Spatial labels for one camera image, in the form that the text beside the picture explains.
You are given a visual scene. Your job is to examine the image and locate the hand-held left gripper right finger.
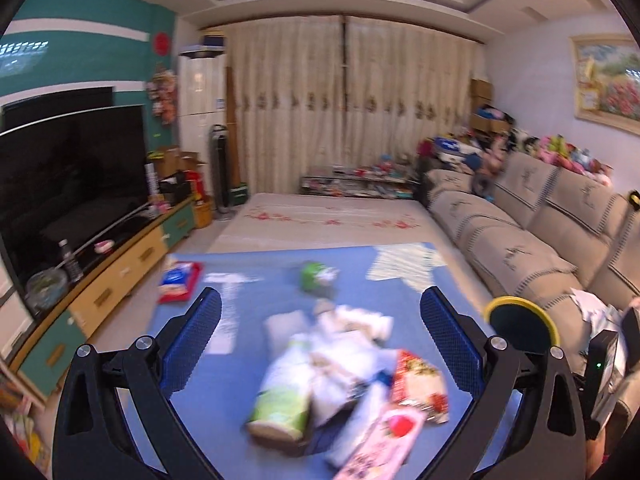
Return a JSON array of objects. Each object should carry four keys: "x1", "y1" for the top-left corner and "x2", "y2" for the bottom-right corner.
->
[{"x1": 419, "y1": 287, "x2": 588, "y2": 480}]

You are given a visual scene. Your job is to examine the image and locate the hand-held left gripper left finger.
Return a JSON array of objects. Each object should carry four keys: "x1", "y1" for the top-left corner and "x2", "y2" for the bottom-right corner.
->
[{"x1": 52, "y1": 287, "x2": 236, "y2": 480}]

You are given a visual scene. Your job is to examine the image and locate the red snack packet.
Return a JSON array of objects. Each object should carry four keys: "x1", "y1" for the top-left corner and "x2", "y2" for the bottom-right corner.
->
[{"x1": 387, "y1": 350, "x2": 451, "y2": 426}]

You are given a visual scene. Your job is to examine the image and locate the yellow-rimmed dark trash bin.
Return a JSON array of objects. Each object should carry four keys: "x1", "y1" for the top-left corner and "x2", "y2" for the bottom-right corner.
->
[{"x1": 484, "y1": 296, "x2": 561, "y2": 361}]

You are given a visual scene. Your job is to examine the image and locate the white bottle with green label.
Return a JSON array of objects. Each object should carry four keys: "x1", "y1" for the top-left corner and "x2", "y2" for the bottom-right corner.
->
[{"x1": 245, "y1": 335, "x2": 321, "y2": 443}]

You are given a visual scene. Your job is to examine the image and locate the white tissue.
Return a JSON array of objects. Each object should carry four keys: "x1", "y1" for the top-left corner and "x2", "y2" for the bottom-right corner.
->
[{"x1": 310, "y1": 300, "x2": 396, "y2": 411}]

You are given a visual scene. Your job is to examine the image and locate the pink printed packet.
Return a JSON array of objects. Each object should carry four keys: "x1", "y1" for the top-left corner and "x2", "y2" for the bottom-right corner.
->
[{"x1": 332, "y1": 407, "x2": 426, "y2": 480}]

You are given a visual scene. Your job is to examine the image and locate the white plastic bag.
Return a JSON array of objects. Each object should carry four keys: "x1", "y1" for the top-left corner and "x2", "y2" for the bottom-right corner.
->
[{"x1": 570, "y1": 287, "x2": 626, "y2": 341}]

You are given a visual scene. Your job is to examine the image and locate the white paper strip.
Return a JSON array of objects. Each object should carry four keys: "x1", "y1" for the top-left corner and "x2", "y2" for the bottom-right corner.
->
[{"x1": 202, "y1": 272, "x2": 266, "y2": 356}]

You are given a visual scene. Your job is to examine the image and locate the red and blue tissue pack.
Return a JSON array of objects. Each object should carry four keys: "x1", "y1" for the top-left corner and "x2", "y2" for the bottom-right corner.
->
[{"x1": 157, "y1": 261, "x2": 205, "y2": 304}]

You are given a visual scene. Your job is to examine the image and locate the white foam net sleeve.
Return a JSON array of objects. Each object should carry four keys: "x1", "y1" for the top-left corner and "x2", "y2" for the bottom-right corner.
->
[{"x1": 263, "y1": 310, "x2": 315, "y2": 348}]

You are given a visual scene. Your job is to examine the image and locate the beige sofa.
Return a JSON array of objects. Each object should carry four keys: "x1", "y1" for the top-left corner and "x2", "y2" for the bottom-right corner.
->
[{"x1": 425, "y1": 152, "x2": 640, "y2": 411}]

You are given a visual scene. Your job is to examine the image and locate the television cabinet with drawers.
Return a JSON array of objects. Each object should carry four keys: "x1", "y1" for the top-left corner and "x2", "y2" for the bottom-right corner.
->
[{"x1": 0, "y1": 195, "x2": 197, "y2": 401}]

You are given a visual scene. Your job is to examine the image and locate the clear plastic bottle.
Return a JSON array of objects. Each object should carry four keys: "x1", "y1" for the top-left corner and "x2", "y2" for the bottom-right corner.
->
[{"x1": 59, "y1": 240, "x2": 85, "y2": 283}]

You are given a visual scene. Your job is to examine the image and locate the glass bowl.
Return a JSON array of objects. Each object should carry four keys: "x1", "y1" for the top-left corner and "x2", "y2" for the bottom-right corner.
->
[{"x1": 25, "y1": 269, "x2": 68, "y2": 311}]

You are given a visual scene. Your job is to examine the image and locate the black tower fan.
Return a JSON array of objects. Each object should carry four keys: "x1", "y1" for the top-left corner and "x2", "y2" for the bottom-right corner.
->
[{"x1": 209, "y1": 124, "x2": 236, "y2": 222}]

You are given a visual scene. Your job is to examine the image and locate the floral floor mat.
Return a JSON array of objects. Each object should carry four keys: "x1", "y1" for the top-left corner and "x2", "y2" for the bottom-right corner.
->
[{"x1": 207, "y1": 192, "x2": 481, "y2": 281}]

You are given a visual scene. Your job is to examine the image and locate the open cardboard box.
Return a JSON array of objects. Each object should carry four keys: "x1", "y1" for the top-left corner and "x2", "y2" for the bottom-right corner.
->
[{"x1": 150, "y1": 147, "x2": 208, "y2": 181}]

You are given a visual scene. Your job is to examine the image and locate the low glass table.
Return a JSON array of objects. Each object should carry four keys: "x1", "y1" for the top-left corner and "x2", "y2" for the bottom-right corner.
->
[{"x1": 299, "y1": 165, "x2": 421, "y2": 200}]

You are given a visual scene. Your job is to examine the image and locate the shelf of books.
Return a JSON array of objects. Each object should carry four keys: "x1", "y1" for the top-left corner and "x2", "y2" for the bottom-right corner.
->
[{"x1": 0, "y1": 375, "x2": 56, "y2": 480}]

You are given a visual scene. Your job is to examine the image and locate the black television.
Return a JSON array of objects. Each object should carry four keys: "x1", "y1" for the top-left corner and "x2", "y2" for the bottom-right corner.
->
[{"x1": 0, "y1": 104, "x2": 151, "y2": 291}]

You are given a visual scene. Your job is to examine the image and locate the pile of plush toys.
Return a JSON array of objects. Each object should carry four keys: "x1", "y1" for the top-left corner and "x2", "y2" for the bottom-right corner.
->
[{"x1": 417, "y1": 105, "x2": 616, "y2": 188}]

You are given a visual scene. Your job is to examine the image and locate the white standing air conditioner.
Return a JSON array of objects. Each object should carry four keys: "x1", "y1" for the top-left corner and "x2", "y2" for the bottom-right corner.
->
[{"x1": 177, "y1": 55, "x2": 228, "y2": 211}]

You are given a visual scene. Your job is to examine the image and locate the hanging flower decoration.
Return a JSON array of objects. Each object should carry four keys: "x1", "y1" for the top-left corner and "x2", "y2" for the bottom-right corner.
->
[{"x1": 146, "y1": 65, "x2": 179, "y2": 126}]

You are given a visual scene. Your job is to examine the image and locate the beige embroidered curtains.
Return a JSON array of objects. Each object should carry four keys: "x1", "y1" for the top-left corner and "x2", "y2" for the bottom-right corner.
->
[{"x1": 225, "y1": 15, "x2": 488, "y2": 196}]

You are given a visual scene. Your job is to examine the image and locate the stacked cardboard boxes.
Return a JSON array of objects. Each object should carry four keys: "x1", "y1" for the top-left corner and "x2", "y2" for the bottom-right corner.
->
[{"x1": 470, "y1": 77, "x2": 511, "y2": 133}]

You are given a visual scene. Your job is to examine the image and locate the framed flower painting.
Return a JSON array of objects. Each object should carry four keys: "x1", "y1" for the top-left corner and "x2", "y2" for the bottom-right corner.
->
[{"x1": 570, "y1": 34, "x2": 640, "y2": 136}]

